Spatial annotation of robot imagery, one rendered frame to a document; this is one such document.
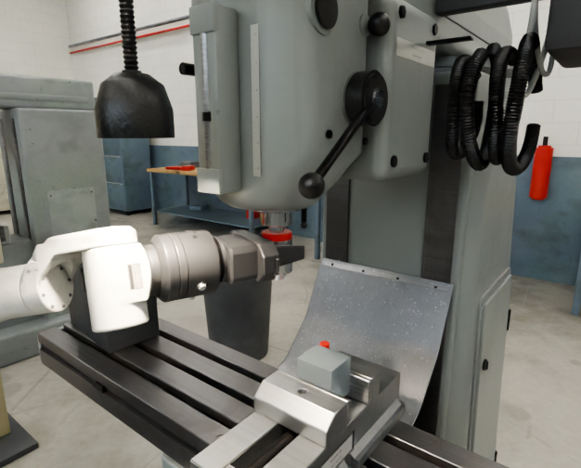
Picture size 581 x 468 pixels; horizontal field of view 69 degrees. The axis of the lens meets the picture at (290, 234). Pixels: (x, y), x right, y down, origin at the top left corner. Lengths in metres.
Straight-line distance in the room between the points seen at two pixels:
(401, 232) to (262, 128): 0.51
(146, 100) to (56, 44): 10.10
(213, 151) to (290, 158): 0.09
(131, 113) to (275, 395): 0.41
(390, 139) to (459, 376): 0.57
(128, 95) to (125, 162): 7.42
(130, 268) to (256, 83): 0.26
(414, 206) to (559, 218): 3.87
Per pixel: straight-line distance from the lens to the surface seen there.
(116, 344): 1.01
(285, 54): 0.52
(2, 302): 0.62
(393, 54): 0.66
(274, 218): 0.60
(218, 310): 2.63
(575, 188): 4.70
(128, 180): 7.88
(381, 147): 0.64
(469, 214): 0.91
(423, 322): 0.93
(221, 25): 0.53
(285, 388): 0.63
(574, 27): 0.69
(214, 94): 0.52
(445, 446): 0.75
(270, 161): 0.51
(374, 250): 0.98
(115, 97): 0.43
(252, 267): 0.58
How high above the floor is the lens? 1.41
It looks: 13 degrees down
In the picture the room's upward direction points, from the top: straight up
